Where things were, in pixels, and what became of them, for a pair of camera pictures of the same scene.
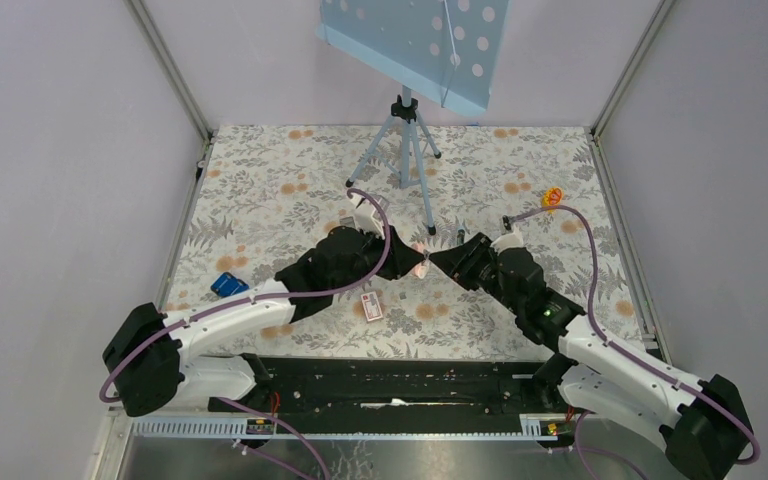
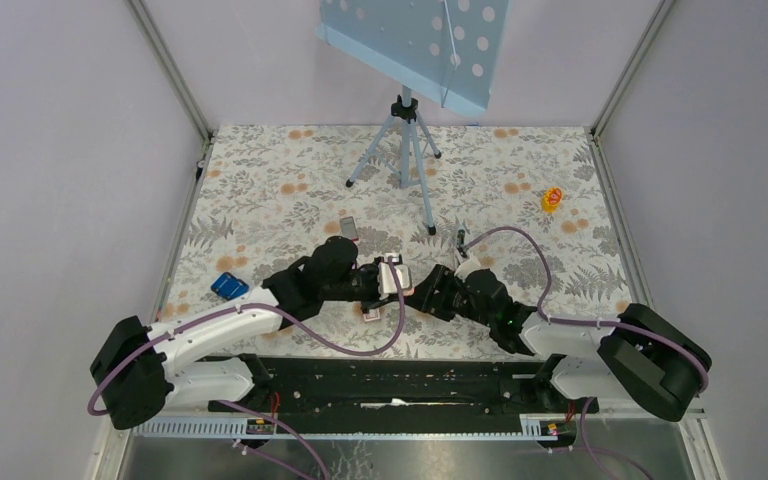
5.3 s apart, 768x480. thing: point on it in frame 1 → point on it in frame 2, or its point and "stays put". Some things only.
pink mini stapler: [421, 269] → [404, 277]
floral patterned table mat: [267, 195] stays put
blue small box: [226, 284] stays put
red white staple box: [371, 306] stays put
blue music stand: [446, 51] stays put
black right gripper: [459, 262] → [442, 279]
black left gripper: [401, 258] → [375, 301]
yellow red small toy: [551, 197] stays put
